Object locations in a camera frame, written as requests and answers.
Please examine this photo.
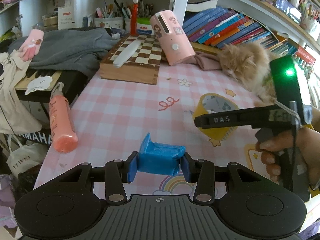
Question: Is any wooden chess board box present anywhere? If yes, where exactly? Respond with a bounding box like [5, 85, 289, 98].
[99, 34, 162, 85]

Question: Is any pink glove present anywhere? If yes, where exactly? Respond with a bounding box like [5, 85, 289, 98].
[18, 29, 44, 62]

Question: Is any smartphone on shelf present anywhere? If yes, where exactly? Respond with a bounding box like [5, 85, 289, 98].
[274, 0, 302, 24]

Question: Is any pink cylindrical humidifier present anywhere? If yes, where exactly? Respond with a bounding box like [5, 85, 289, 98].
[150, 10, 195, 66]

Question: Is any pink checkered table mat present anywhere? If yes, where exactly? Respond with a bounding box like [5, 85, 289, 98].
[34, 62, 278, 201]

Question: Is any blue block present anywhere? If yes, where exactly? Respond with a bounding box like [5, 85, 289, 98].
[138, 133, 186, 176]

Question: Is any white bookshelf frame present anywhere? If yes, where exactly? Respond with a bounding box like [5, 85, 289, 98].
[169, 0, 319, 53]

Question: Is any row of lower shelf books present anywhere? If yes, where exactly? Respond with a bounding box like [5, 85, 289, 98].
[182, 6, 298, 57]

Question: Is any red tassel ornament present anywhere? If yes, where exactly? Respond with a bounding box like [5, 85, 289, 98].
[130, 0, 139, 35]

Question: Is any person's right hand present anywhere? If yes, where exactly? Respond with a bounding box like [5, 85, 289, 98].
[255, 127, 319, 189]

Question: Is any white plastic case on chessboard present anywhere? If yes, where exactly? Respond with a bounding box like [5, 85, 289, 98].
[113, 40, 141, 68]

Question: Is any red book box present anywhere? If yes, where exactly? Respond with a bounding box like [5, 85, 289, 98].
[294, 46, 316, 66]

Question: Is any orange fluffy cat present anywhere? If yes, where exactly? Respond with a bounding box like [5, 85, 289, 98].
[217, 42, 279, 105]

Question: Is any grey cloth pile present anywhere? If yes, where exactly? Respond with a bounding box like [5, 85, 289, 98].
[8, 28, 120, 79]

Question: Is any yellow tape roll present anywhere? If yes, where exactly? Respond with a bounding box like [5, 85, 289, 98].
[192, 93, 242, 140]

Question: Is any orange pink spray bottle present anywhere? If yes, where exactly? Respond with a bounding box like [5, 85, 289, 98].
[49, 82, 78, 153]

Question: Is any pink cloth by cat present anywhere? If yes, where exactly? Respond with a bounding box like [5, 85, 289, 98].
[184, 51, 222, 71]

